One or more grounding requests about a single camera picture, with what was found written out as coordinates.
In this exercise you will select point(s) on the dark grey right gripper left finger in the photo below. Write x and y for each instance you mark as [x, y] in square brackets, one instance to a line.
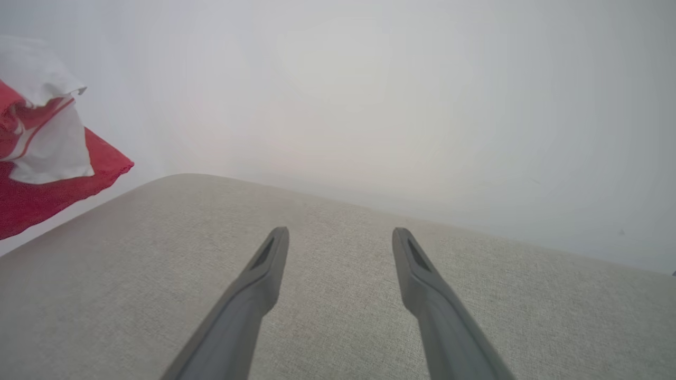
[248, 301]

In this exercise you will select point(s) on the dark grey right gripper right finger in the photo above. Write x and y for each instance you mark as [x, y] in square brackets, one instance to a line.
[438, 316]

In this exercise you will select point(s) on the red and white jersey garment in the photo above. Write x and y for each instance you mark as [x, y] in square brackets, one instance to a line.
[53, 203]

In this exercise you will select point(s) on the beige fabric sofa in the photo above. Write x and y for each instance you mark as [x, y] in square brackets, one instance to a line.
[528, 316]

